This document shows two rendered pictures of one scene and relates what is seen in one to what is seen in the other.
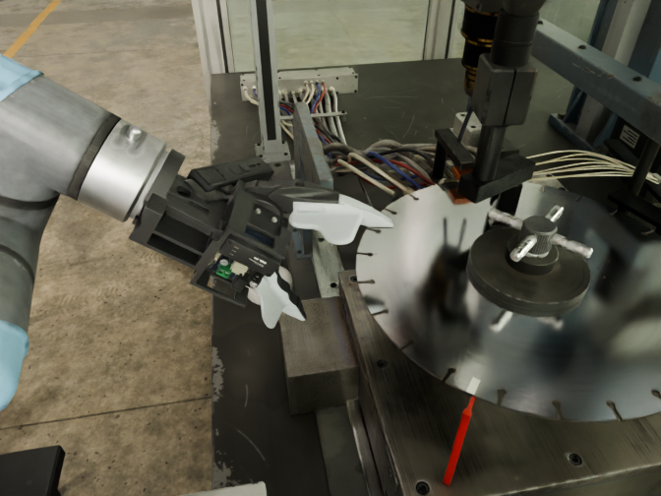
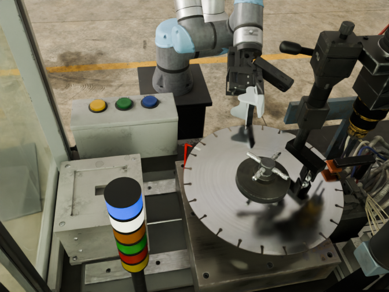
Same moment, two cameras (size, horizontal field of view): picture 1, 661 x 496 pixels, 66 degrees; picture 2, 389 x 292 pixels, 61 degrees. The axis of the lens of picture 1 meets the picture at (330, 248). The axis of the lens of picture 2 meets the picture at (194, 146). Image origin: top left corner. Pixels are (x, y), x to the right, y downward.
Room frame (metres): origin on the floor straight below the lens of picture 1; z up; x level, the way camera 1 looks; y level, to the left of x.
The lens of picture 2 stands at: (0.20, -0.61, 1.49)
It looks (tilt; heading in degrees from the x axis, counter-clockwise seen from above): 47 degrees down; 87
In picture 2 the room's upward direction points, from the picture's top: 4 degrees clockwise
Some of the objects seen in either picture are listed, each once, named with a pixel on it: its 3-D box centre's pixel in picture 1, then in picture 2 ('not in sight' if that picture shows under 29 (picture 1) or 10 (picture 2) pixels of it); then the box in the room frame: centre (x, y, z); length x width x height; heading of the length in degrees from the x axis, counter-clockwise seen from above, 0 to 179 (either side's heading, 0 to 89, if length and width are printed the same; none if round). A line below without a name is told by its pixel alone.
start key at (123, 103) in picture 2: not in sight; (124, 104); (0.04, 0.09, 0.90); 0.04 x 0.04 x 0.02
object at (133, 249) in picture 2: not in sight; (131, 236); (0.13, -0.38, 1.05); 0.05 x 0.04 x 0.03; 100
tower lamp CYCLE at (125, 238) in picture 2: not in sight; (128, 225); (0.13, -0.38, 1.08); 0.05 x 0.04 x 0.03; 100
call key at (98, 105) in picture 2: not in sight; (98, 106); (-0.03, 0.08, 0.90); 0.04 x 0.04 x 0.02
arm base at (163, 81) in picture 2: not in sight; (172, 72); (0.16, 0.40, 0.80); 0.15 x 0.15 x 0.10
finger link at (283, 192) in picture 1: (290, 206); (257, 86); (0.38, 0.04, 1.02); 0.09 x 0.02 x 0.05; 89
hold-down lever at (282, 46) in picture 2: not in sight; (306, 54); (0.40, -0.13, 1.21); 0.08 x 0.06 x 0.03; 10
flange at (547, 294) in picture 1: (529, 259); (263, 175); (0.37, -0.19, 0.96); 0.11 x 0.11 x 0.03
